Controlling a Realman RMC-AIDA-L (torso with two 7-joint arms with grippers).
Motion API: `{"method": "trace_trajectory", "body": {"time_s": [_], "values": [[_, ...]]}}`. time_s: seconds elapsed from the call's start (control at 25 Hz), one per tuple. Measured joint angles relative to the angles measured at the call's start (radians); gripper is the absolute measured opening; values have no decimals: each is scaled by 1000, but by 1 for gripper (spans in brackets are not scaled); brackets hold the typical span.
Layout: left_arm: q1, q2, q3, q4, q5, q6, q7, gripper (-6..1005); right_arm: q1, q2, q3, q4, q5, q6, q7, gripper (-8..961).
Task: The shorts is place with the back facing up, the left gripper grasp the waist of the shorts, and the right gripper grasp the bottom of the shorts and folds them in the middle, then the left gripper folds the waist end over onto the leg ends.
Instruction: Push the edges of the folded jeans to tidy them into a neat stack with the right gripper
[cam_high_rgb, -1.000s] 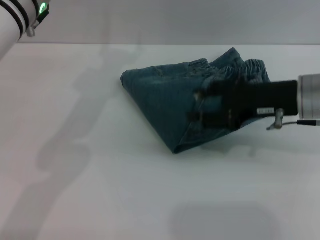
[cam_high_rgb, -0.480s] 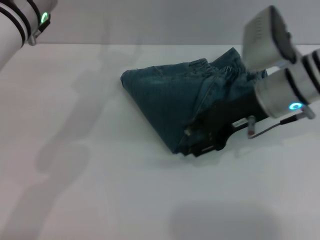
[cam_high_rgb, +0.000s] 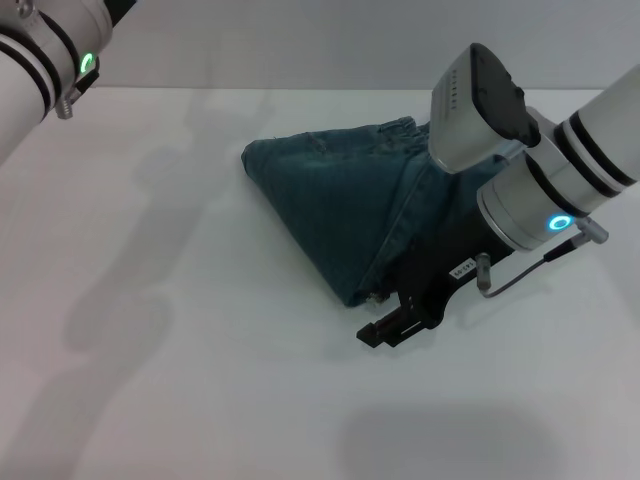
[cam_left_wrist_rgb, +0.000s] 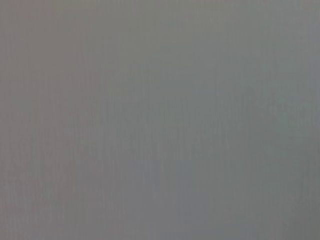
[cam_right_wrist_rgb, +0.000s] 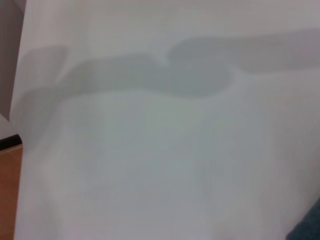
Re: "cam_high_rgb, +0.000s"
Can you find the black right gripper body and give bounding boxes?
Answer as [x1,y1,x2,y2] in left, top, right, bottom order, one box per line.
[393,213,515,335]

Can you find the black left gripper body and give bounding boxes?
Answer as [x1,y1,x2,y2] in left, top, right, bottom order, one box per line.
[105,0,143,29]

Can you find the blue denim shorts with print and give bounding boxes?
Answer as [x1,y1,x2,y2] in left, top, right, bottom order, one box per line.
[240,115,506,310]

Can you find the grey right arm cable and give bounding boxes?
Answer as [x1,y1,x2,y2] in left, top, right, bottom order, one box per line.
[474,217,610,301]

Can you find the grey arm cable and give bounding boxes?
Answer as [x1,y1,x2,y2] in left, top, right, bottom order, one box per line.
[474,217,610,301]
[56,67,101,120]

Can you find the grey left arm cable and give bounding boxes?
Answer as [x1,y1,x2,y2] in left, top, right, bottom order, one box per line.
[56,67,101,120]

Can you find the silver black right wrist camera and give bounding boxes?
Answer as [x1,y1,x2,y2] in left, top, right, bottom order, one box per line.
[428,42,545,175]

